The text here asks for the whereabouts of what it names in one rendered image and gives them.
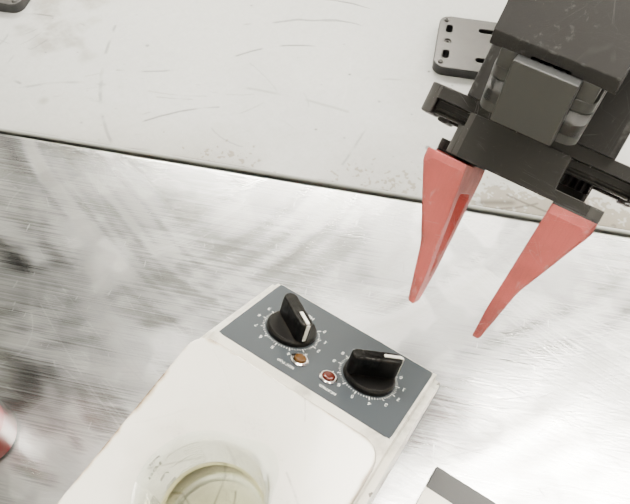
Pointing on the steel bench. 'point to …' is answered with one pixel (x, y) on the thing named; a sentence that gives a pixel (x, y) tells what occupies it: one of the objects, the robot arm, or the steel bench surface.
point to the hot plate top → (341, 478)
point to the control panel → (329, 361)
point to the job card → (451, 490)
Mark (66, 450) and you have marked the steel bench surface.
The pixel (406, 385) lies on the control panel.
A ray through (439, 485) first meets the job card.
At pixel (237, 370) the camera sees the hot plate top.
